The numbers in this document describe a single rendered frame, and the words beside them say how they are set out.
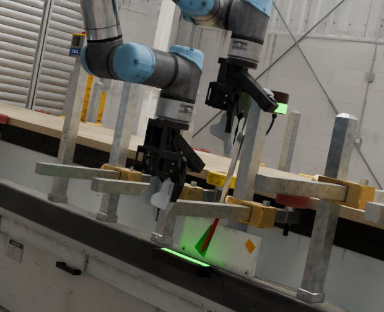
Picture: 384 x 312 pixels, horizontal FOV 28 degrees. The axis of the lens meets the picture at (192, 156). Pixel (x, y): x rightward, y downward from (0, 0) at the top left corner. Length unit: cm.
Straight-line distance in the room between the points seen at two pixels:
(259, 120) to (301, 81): 906
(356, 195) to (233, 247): 36
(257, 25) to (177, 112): 30
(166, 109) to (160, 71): 9
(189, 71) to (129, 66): 14
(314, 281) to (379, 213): 44
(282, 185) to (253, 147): 36
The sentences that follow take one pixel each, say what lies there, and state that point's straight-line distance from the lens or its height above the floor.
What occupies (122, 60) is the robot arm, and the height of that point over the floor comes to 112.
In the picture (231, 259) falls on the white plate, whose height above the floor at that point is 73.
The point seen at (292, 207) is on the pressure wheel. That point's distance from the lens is 190.
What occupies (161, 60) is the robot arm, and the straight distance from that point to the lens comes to 153.
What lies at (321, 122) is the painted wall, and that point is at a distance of 1058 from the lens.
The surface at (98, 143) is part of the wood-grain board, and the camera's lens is 260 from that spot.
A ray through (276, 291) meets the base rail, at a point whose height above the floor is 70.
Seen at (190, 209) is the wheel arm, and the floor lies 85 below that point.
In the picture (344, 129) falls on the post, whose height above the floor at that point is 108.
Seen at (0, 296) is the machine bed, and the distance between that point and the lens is 318.
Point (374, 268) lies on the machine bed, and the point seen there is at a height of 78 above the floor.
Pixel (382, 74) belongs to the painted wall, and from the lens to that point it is 1018.
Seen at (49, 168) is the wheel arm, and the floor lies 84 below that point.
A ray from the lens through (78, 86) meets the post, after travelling 241.
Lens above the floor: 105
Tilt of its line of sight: 3 degrees down
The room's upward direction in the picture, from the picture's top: 11 degrees clockwise
